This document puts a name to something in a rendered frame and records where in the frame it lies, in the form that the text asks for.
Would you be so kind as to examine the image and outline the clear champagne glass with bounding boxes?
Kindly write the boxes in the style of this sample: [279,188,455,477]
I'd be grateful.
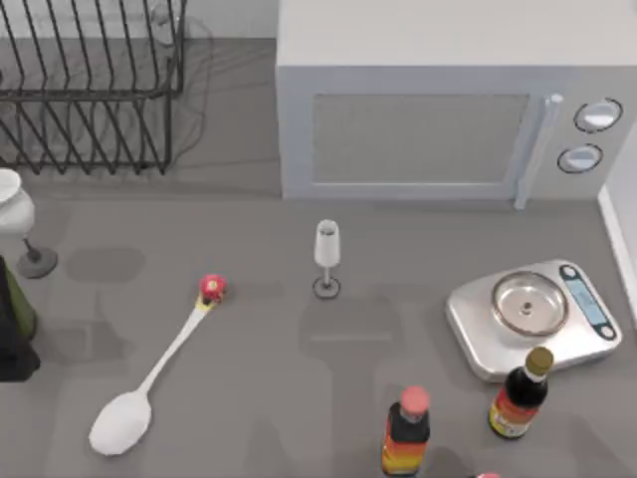
[312,219,342,300]

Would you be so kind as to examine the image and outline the microwave oven door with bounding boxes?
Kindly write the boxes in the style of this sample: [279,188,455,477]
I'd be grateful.
[276,67,548,200]

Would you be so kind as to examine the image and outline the silver kitchen scale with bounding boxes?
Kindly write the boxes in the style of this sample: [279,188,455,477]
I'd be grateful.
[445,258,624,383]

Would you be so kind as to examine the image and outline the pale grey microwave oven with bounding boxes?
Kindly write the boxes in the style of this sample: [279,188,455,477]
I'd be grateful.
[274,0,637,210]

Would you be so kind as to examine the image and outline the dark bottle with pink cap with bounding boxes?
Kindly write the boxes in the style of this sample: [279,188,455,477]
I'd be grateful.
[380,385,432,478]

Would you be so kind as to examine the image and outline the dark bottle with gold cap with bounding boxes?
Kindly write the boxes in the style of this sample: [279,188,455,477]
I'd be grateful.
[487,346,555,441]

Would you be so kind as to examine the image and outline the white spoon with red figure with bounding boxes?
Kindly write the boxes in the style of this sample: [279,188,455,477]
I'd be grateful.
[88,273,230,457]

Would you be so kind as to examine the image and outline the white microwave knob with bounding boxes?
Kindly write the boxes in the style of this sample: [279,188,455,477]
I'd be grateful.
[556,143,605,174]
[572,98,625,133]

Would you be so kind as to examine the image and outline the white cabinet edge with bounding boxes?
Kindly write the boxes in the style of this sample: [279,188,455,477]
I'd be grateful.
[596,182,637,305]

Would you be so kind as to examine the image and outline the dark green and black container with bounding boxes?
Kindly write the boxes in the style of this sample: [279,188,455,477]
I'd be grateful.
[0,268,42,383]

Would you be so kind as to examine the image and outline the white goblet with grey foot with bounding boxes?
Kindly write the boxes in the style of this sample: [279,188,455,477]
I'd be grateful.
[0,167,59,280]

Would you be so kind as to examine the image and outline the pale microwave door handle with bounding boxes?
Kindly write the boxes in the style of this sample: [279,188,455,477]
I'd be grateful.
[514,92,565,210]

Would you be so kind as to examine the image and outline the dark wire dish rack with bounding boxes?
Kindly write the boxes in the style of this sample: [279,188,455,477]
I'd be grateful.
[0,0,189,176]

